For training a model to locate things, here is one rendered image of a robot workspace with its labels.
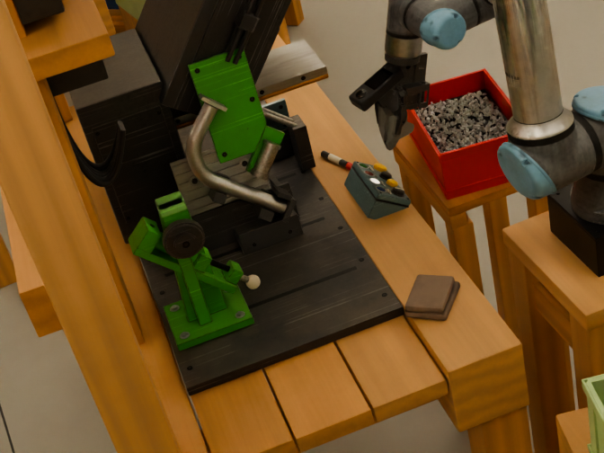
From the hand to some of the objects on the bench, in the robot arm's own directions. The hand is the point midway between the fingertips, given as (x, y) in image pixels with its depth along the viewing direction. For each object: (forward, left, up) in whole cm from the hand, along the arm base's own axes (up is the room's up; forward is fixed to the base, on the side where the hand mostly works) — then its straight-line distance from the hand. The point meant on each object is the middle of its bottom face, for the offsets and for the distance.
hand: (386, 145), depth 236 cm
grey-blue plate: (+16, -26, -9) cm, 32 cm away
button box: (+6, +4, -12) cm, 14 cm away
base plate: (+33, -19, -10) cm, 39 cm away
